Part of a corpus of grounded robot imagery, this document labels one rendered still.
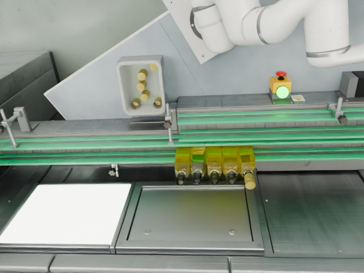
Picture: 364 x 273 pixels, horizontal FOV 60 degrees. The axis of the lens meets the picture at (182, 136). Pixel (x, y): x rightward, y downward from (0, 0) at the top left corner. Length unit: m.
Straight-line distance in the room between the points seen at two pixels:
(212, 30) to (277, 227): 0.69
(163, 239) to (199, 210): 0.17
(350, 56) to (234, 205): 0.67
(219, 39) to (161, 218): 0.63
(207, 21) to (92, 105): 0.76
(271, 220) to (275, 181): 0.22
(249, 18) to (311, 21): 0.14
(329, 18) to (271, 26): 0.11
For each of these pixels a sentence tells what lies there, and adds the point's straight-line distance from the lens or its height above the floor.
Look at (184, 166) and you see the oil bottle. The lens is 1.12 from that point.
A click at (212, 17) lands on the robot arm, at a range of 0.87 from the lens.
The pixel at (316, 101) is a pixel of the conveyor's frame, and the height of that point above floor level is 0.86.
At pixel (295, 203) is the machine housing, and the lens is 1.28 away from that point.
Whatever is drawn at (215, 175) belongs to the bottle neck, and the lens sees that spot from 1.09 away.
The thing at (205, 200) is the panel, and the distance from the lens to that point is 1.21.
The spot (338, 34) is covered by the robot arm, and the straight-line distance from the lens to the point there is 0.73.
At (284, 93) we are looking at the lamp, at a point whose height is 0.85.
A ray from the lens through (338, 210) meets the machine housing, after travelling 1.29.
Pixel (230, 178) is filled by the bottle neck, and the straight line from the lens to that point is 1.08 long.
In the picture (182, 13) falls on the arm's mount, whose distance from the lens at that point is 1.19.
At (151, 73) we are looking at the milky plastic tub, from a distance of 1.32.
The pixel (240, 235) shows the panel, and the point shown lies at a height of 1.26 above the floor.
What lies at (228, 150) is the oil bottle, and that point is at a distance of 1.19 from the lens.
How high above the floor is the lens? 2.00
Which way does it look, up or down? 60 degrees down
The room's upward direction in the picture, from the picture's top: 171 degrees counter-clockwise
